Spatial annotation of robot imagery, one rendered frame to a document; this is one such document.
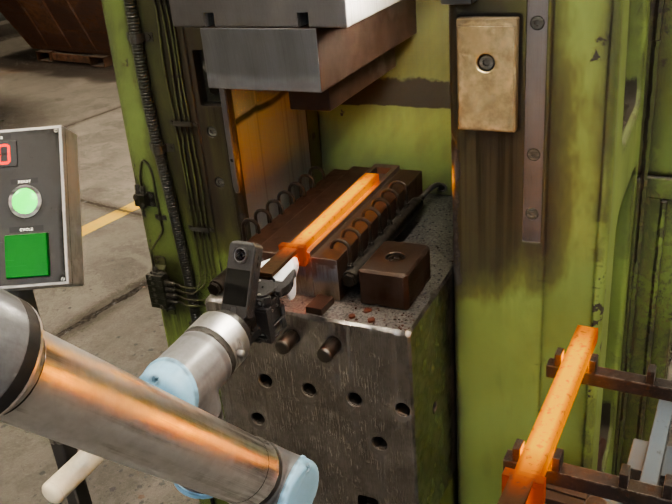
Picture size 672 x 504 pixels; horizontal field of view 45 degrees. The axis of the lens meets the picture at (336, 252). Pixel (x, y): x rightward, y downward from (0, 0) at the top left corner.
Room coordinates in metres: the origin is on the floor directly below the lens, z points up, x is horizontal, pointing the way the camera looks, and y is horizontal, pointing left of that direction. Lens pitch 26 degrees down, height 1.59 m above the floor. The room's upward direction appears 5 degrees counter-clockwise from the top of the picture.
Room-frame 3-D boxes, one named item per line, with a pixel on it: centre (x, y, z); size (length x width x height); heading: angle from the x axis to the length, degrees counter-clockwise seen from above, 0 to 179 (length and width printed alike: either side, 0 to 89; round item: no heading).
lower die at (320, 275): (1.42, -0.01, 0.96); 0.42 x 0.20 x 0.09; 153
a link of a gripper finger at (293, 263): (1.16, 0.08, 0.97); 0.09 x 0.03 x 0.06; 150
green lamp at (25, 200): (1.33, 0.53, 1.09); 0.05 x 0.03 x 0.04; 63
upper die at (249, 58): (1.42, -0.01, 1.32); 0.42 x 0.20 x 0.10; 153
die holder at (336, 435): (1.41, -0.06, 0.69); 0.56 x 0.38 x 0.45; 153
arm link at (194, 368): (0.93, 0.22, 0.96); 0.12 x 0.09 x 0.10; 153
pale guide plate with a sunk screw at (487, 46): (1.21, -0.25, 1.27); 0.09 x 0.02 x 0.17; 63
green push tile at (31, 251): (1.29, 0.53, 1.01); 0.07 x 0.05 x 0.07; 88
